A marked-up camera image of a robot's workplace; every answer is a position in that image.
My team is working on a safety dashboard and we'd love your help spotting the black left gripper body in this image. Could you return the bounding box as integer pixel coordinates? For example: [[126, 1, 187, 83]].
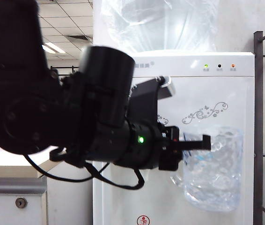
[[158, 125, 212, 171]]

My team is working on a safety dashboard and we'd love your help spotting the clear plastic mug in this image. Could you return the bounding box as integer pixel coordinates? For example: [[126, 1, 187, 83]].
[[169, 126, 244, 212]]

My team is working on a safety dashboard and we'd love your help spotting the white water dispenser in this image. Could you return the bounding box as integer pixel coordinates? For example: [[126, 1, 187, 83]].
[[91, 51, 256, 225]]

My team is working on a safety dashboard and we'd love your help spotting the white office desk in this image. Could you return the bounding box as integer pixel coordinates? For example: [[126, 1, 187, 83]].
[[0, 140, 93, 225]]

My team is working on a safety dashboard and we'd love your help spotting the plastic-wrapped water jug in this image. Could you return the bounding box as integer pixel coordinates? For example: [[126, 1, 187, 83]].
[[101, 0, 219, 53]]

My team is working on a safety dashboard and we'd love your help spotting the black slatted metal rack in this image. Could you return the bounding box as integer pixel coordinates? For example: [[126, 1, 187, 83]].
[[50, 65, 81, 77]]

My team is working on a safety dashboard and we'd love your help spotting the ceiling air vent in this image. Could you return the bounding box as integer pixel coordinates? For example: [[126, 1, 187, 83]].
[[66, 35, 93, 43]]

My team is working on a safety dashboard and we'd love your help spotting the round metal drawer lock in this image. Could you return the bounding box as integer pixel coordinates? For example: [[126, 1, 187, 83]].
[[15, 197, 28, 209]]

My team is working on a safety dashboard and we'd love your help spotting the double ceiling light panel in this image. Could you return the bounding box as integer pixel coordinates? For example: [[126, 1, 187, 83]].
[[42, 44, 65, 54]]

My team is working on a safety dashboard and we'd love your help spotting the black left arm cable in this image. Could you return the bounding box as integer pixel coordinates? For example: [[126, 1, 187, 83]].
[[23, 153, 145, 190]]

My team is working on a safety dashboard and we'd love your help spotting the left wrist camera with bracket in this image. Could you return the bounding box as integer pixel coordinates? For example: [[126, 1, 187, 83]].
[[129, 75, 176, 128]]

